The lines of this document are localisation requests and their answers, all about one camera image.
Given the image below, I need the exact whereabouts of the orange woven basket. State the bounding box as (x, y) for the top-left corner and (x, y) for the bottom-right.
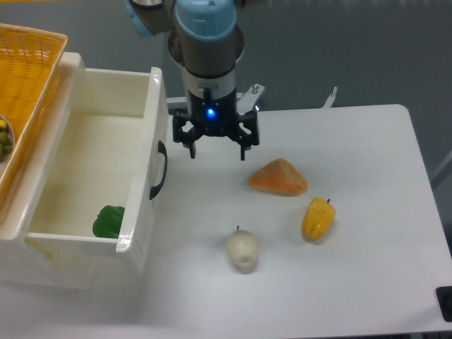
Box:
(1, 23), (68, 201)

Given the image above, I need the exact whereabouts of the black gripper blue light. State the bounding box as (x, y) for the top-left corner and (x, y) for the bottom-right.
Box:
(172, 88), (260, 161)

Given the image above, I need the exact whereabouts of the yellow toy bell pepper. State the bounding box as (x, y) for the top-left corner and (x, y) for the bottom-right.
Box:
(301, 197), (336, 242)

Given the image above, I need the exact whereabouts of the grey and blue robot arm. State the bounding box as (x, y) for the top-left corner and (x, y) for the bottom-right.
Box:
(125, 1), (264, 156)

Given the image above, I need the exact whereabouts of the black device at table edge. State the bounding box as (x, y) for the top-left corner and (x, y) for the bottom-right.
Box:
(435, 286), (452, 322)

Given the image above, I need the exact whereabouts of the bowl of green yellow fruit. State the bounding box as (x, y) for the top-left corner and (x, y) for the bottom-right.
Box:
(0, 116), (16, 162)

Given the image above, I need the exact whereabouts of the metal clamp post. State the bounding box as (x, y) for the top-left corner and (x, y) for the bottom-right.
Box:
(322, 86), (338, 109)

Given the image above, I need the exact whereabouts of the white drawer cabinet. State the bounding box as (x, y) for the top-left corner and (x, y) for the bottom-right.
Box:
(1, 52), (96, 289)

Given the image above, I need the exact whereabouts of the white top drawer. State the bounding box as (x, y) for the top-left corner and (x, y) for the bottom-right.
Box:
(29, 68), (169, 274)

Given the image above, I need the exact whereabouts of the black top drawer handle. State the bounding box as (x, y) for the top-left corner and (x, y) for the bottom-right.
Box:
(149, 141), (168, 201)

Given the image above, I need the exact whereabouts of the white toy pear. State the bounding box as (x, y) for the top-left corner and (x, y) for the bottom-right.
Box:
(226, 226), (260, 273)

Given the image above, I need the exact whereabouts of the orange triangular bread toy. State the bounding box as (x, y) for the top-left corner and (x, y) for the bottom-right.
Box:
(248, 158), (309, 196)

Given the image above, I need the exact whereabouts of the green toy bell pepper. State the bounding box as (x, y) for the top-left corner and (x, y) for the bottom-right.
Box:
(93, 206), (125, 239)

